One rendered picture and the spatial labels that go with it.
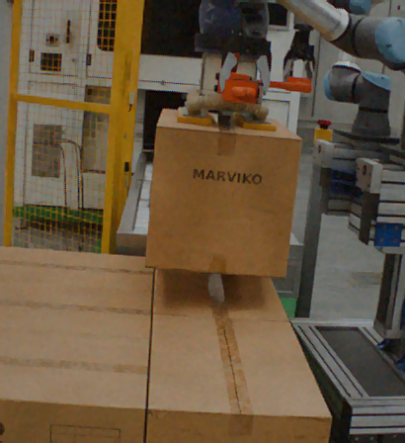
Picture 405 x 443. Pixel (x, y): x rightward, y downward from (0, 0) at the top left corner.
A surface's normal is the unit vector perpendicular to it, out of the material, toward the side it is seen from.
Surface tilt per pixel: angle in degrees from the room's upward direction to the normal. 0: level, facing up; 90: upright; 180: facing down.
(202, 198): 90
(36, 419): 90
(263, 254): 90
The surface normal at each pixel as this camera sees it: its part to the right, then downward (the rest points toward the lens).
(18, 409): 0.05, 0.22
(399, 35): 0.50, 0.18
